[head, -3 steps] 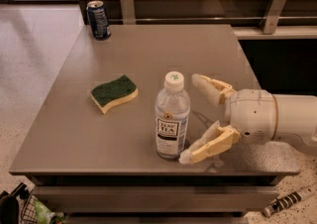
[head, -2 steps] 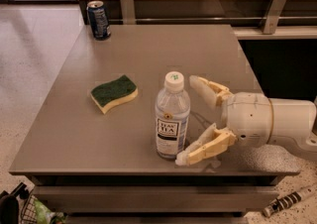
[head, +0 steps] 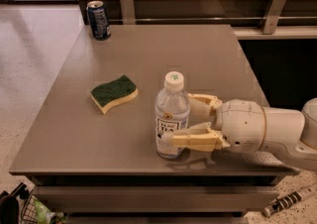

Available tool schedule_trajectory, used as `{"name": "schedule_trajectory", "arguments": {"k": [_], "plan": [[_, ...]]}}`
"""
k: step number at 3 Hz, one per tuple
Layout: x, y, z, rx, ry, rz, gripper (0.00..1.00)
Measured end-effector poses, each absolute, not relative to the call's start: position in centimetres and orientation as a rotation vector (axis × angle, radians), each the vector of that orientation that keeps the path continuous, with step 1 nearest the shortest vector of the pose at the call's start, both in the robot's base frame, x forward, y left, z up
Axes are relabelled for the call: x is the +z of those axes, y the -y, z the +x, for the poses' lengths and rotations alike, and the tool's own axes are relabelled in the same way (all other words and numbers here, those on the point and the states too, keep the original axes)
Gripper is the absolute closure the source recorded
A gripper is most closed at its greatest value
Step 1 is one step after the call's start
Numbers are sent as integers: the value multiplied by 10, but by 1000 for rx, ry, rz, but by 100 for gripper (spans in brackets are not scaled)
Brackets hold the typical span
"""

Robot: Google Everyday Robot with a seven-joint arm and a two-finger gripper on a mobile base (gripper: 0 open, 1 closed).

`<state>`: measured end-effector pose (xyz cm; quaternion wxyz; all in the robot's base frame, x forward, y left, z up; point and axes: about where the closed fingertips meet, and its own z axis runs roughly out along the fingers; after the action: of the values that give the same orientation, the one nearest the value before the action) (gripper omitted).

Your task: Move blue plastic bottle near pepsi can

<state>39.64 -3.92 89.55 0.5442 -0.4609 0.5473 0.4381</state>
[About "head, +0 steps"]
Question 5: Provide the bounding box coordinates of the blue pepsi can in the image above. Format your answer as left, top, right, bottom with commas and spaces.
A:
86, 1, 111, 40

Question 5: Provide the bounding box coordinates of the black object at corner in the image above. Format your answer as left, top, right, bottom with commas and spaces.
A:
0, 182, 30, 224

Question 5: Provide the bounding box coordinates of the metal bracket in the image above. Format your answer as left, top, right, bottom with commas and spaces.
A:
262, 0, 286, 35
120, 0, 136, 25

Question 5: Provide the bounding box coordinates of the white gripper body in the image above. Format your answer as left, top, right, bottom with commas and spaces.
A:
213, 99, 265, 153

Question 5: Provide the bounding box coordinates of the black white striped tool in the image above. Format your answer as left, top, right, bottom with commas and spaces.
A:
263, 185, 316, 218

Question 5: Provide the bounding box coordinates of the clear plastic tea bottle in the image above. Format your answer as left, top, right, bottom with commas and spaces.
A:
156, 71, 190, 159

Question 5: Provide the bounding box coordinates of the right metal bracket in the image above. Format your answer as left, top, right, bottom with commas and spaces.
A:
262, 0, 286, 35

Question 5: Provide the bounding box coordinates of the wire basket with green bag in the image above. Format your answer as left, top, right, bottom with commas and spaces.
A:
20, 195, 67, 224

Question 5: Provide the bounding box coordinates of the horizontal metal rail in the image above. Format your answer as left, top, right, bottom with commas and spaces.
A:
108, 15, 317, 25

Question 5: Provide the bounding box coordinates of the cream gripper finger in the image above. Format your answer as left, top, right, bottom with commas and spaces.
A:
188, 93, 222, 118
162, 122, 231, 152

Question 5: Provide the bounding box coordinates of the green and yellow sponge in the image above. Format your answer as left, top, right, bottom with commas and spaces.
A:
90, 75, 138, 114

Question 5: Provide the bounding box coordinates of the grey drawer front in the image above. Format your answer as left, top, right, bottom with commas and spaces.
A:
34, 186, 277, 213

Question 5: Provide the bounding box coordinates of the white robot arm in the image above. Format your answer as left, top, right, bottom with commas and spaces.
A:
162, 94, 317, 171

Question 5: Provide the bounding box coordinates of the left metal bracket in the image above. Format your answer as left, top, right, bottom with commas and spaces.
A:
120, 0, 136, 25

